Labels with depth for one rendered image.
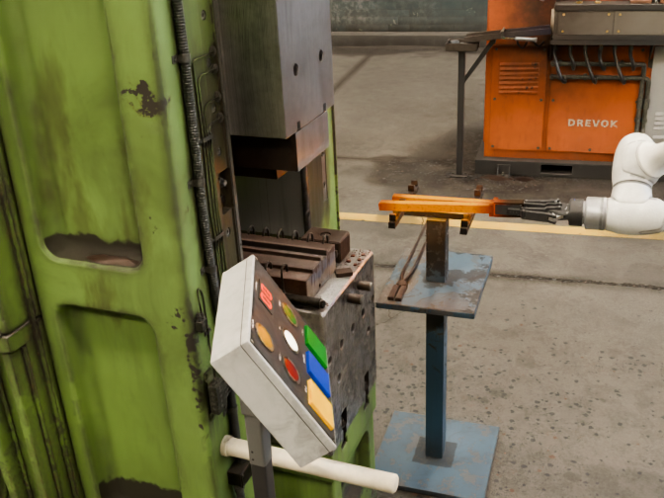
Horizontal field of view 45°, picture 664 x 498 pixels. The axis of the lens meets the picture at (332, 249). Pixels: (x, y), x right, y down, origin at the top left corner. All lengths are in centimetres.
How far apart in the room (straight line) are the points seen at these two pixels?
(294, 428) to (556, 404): 193
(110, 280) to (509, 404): 184
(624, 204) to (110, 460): 154
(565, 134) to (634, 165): 321
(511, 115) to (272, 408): 421
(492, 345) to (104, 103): 227
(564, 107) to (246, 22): 383
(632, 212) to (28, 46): 152
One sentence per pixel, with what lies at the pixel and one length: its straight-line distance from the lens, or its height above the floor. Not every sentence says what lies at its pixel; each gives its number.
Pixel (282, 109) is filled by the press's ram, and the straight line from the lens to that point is 180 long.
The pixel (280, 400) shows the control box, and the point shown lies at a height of 107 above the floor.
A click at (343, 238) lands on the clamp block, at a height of 98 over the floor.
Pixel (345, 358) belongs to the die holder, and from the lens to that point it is 219.
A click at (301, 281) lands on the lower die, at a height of 98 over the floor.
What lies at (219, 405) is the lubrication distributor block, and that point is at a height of 78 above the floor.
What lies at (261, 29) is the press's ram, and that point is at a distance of 177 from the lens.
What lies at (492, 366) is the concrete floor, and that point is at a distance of 345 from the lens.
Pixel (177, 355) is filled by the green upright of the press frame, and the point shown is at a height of 92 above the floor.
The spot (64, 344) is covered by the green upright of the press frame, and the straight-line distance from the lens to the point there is 209.
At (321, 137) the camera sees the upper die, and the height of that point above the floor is 131.
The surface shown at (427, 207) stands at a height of 102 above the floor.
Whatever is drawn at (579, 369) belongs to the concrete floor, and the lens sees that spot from 348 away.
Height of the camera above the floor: 191
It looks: 25 degrees down
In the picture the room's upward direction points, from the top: 3 degrees counter-clockwise
